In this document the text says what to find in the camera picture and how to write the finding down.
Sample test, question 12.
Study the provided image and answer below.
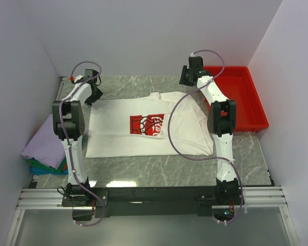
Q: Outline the purple cable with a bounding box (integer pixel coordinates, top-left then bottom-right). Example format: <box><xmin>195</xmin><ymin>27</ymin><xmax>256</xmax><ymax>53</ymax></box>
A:
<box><xmin>59</xmin><ymin>60</ymin><xmax>111</xmax><ymax>228</ymax></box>
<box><xmin>167</xmin><ymin>49</ymin><xmax>247</xmax><ymax>226</ymax></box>

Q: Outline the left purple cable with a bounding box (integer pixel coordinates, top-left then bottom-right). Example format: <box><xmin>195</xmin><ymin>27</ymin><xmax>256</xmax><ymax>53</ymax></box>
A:
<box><xmin>59</xmin><ymin>60</ymin><xmax>111</xmax><ymax>228</ymax></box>

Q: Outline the folded green t-shirt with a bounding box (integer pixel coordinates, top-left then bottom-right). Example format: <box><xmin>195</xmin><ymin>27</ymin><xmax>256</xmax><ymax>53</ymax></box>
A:
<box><xmin>25</xmin><ymin>135</ymin><xmax>87</xmax><ymax>172</ymax></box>

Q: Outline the red plastic bin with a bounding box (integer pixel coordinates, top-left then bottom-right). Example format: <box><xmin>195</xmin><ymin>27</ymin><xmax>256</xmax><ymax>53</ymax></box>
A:
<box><xmin>204</xmin><ymin>66</ymin><xmax>269</xmax><ymax>132</ymax></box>

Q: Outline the aluminium rail frame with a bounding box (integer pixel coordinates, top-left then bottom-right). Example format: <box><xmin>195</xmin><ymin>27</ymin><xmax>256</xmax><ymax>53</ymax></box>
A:
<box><xmin>5</xmin><ymin>186</ymin><xmax>300</xmax><ymax>245</ymax></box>

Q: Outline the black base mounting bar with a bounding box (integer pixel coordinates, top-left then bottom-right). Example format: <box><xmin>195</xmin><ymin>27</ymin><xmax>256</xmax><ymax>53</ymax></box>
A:
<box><xmin>61</xmin><ymin>186</ymin><xmax>246</xmax><ymax>222</ymax></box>

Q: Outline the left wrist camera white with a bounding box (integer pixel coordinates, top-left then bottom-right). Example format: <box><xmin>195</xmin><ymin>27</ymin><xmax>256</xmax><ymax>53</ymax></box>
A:
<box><xmin>69</xmin><ymin>75</ymin><xmax>83</xmax><ymax>84</ymax></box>

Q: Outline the folded lavender t-shirt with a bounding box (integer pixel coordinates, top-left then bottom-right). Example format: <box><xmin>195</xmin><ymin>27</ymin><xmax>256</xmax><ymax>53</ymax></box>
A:
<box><xmin>22</xmin><ymin>114</ymin><xmax>69</xmax><ymax>174</ymax></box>

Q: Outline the white t-shirt red print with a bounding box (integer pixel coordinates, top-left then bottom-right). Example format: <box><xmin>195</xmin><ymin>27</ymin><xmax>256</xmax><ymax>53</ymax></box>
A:
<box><xmin>86</xmin><ymin>92</ymin><xmax>214</xmax><ymax>158</ymax></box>

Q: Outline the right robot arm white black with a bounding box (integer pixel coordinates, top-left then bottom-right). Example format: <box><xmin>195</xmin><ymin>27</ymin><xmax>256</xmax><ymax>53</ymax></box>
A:
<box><xmin>180</xmin><ymin>54</ymin><xmax>239</xmax><ymax>204</ymax></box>

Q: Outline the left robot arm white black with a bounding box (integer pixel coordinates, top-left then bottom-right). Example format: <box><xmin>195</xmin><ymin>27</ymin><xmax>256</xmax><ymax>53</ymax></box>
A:
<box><xmin>52</xmin><ymin>69</ymin><xmax>103</xmax><ymax>206</ymax></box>

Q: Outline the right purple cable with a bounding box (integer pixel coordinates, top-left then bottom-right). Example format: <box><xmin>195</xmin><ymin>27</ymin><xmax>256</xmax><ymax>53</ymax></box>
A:
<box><xmin>167</xmin><ymin>49</ymin><xmax>247</xmax><ymax>226</ymax></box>

